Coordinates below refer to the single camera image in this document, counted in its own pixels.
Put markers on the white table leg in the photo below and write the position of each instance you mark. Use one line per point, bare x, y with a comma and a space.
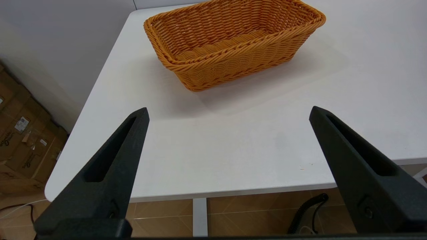
200, 216

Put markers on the orange wicker basket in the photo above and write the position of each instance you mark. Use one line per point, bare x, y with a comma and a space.
217, 66

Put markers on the brown cardboard box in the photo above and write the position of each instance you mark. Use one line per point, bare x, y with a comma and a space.
16, 183
13, 135
36, 161
10, 90

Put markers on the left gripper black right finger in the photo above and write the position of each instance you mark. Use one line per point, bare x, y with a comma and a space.
377, 200

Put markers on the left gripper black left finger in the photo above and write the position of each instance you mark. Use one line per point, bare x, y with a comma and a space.
100, 186

